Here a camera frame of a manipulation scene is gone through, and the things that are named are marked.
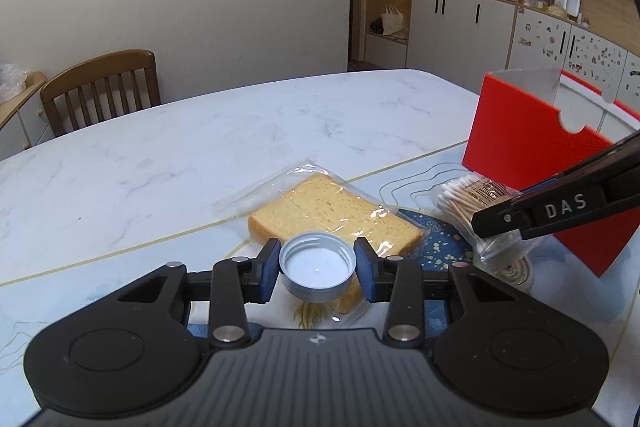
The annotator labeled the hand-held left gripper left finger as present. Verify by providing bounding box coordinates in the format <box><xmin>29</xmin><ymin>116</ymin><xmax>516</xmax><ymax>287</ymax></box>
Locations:
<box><xmin>116</xmin><ymin>237</ymin><xmax>282</xmax><ymax>350</ymax></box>

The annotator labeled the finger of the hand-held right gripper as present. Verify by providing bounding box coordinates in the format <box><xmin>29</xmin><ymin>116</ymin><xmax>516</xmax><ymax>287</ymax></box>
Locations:
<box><xmin>472</xmin><ymin>166</ymin><xmax>640</xmax><ymax>241</ymax></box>
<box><xmin>521</xmin><ymin>133</ymin><xmax>640</xmax><ymax>196</ymax></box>

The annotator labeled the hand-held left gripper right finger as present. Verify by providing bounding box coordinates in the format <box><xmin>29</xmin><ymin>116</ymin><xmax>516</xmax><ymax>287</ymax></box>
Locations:
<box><xmin>353</xmin><ymin>237</ymin><xmax>522</xmax><ymax>350</ymax></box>

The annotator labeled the cotton swab pack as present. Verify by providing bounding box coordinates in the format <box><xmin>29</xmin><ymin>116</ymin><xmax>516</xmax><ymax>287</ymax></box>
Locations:
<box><xmin>432</xmin><ymin>173</ymin><xmax>547</xmax><ymax>266</ymax></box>

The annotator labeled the white bottle cap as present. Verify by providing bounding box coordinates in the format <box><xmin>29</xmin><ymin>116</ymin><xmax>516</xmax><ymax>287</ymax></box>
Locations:
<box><xmin>278</xmin><ymin>231</ymin><xmax>358</xmax><ymax>301</ymax></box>

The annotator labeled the red and white cardboard box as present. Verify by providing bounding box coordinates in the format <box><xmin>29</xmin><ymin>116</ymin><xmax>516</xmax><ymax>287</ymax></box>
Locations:
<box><xmin>462</xmin><ymin>67</ymin><xmax>640</xmax><ymax>279</ymax></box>

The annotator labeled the white round container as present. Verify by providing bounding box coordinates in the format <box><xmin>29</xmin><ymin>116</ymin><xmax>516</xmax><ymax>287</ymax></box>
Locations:
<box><xmin>492</xmin><ymin>256</ymin><xmax>537</xmax><ymax>292</ymax></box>

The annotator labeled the blue speckled coaster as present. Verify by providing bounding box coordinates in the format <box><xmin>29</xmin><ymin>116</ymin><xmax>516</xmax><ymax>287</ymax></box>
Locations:
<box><xmin>394</xmin><ymin>205</ymin><xmax>477</xmax><ymax>274</ymax></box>

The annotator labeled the bread slice in clear packet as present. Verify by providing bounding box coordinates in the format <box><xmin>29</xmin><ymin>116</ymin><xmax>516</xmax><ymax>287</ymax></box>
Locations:
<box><xmin>211</xmin><ymin>161</ymin><xmax>432</xmax><ymax>327</ymax></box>

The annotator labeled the white cabinet with stickers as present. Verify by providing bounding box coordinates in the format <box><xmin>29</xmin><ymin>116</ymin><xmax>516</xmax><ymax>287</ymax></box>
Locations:
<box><xmin>507</xmin><ymin>6</ymin><xmax>640</xmax><ymax>108</ymax></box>

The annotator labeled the cream tote bag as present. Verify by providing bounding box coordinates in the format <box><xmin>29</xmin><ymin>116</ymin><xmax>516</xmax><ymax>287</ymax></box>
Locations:
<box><xmin>382</xmin><ymin>5</ymin><xmax>406</xmax><ymax>36</ymax></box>

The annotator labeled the wooden slat-back chair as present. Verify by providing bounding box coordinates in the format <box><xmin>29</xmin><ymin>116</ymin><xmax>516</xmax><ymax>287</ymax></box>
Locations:
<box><xmin>39</xmin><ymin>49</ymin><xmax>162</xmax><ymax>138</ymax></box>

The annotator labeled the low side cabinet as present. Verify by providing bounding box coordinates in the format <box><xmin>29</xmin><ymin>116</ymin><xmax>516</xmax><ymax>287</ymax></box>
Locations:
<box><xmin>0</xmin><ymin>71</ymin><xmax>57</xmax><ymax>164</ymax></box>

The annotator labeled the clear plastic bag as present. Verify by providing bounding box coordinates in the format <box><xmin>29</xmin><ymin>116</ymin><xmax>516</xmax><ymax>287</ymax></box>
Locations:
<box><xmin>0</xmin><ymin>62</ymin><xmax>29</xmax><ymax>101</ymax></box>

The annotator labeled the white cabinet with black handles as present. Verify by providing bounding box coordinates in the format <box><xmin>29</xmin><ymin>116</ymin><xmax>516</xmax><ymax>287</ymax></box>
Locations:
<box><xmin>405</xmin><ymin>0</ymin><xmax>519</xmax><ymax>84</ymax></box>

